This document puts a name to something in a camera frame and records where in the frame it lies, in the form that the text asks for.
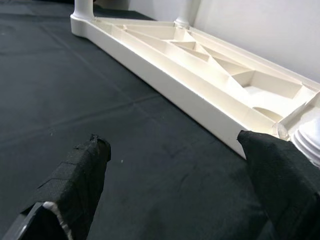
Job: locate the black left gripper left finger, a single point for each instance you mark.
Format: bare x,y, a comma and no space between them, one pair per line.
75,187

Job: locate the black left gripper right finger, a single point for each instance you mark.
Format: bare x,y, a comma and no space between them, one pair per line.
280,187

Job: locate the white plastic table leg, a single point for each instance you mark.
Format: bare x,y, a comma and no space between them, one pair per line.
83,7
186,12
307,142

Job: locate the cream plastic children table top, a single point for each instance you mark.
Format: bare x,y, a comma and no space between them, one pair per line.
175,82

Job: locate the black table cloth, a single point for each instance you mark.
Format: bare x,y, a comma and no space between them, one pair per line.
75,100

